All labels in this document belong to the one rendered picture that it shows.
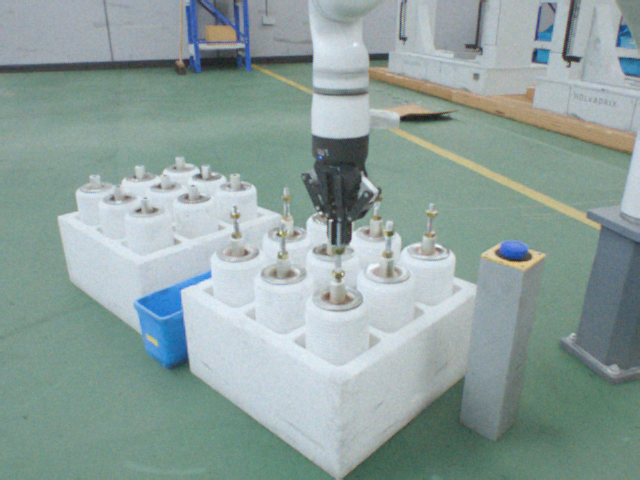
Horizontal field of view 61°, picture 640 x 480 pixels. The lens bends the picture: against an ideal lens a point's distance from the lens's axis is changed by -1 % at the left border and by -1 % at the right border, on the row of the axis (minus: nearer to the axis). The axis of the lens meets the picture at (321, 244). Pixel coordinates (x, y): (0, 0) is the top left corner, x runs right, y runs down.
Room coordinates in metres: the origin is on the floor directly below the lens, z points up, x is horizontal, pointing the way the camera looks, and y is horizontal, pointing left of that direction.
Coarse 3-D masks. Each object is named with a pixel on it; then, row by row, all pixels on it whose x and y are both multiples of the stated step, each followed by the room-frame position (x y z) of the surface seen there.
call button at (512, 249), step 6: (510, 240) 0.75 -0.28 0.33; (504, 246) 0.73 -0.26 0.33; (510, 246) 0.73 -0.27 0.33; (516, 246) 0.73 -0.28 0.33; (522, 246) 0.73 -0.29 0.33; (504, 252) 0.73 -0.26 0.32; (510, 252) 0.72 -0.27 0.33; (516, 252) 0.72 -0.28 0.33; (522, 252) 0.72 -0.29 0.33; (516, 258) 0.72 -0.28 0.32
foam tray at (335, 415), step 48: (192, 288) 0.88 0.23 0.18; (192, 336) 0.86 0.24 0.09; (240, 336) 0.76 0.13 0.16; (288, 336) 0.73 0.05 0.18; (384, 336) 0.73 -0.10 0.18; (432, 336) 0.77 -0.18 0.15; (240, 384) 0.77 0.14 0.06; (288, 384) 0.68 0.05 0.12; (336, 384) 0.61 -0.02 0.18; (384, 384) 0.68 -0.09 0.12; (432, 384) 0.78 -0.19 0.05; (288, 432) 0.68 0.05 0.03; (336, 432) 0.61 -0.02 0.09; (384, 432) 0.69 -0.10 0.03
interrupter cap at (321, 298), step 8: (320, 288) 0.74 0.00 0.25; (328, 288) 0.75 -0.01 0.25; (352, 288) 0.74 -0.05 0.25; (320, 296) 0.72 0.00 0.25; (328, 296) 0.73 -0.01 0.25; (352, 296) 0.72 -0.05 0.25; (360, 296) 0.72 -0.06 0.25; (320, 304) 0.70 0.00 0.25; (328, 304) 0.70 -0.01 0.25; (336, 304) 0.70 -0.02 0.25; (344, 304) 0.70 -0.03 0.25; (352, 304) 0.70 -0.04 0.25; (360, 304) 0.70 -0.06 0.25
